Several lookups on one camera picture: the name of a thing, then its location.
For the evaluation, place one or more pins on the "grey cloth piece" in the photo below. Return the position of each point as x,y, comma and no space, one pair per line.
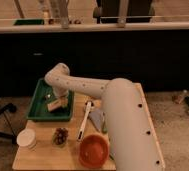
97,118

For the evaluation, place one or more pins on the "brown pine cone cluster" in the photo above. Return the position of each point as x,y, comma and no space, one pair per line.
60,136

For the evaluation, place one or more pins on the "white paper cup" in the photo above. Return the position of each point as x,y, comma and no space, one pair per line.
26,138

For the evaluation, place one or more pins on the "green plastic tray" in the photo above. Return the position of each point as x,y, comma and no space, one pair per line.
43,95

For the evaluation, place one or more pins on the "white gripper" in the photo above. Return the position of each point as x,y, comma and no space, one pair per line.
60,92

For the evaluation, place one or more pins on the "green tray in background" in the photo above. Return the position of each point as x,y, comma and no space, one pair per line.
20,22

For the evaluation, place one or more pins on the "orange plastic bowl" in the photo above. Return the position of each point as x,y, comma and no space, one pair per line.
93,151

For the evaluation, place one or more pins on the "wooden block eraser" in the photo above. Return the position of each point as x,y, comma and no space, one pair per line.
58,103

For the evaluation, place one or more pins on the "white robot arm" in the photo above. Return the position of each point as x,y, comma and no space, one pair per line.
130,128

